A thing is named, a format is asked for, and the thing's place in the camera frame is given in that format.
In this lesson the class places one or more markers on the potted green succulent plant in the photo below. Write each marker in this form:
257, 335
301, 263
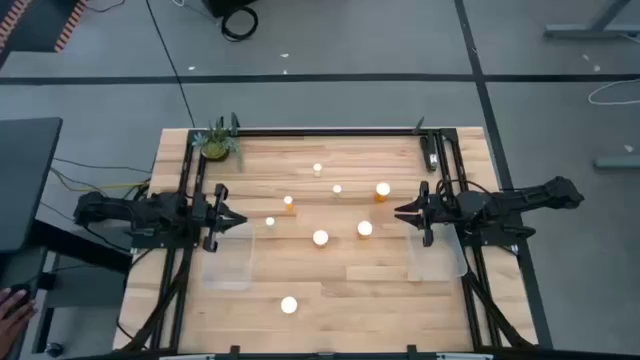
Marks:
215, 149

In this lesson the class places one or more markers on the large orange pill bottle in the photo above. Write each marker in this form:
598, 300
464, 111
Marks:
289, 304
364, 228
320, 237
382, 189

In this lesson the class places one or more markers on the black aluminium table frame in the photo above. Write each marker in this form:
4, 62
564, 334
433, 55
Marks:
325, 132

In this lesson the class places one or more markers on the black caster wheel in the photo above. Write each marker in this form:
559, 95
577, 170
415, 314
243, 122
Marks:
54, 350

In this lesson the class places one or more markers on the white bracket plate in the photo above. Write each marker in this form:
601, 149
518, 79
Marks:
465, 357
187, 357

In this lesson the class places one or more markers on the black mat orange striped edges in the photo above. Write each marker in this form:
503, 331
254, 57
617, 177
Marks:
40, 25

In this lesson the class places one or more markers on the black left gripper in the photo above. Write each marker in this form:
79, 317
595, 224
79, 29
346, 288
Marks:
207, 217

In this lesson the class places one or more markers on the black side desk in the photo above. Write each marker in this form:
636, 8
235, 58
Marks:
25, 180

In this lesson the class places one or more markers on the person's hand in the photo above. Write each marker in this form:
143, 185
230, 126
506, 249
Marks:
15, 315

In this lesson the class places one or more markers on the clear plastic bin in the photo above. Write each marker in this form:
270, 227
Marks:
435, 260
227, 265

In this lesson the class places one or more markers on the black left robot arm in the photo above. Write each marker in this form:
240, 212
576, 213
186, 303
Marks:
115, 212

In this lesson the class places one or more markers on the small pill bottle white cap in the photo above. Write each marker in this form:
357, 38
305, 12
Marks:
337, 189
270, 221
317, 167

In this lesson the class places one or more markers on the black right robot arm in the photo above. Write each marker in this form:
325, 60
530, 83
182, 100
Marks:
525, 197

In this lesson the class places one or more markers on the black box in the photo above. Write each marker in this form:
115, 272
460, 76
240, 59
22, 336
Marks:
225, 6

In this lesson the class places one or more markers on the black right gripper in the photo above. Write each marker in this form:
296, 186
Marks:
440, 210

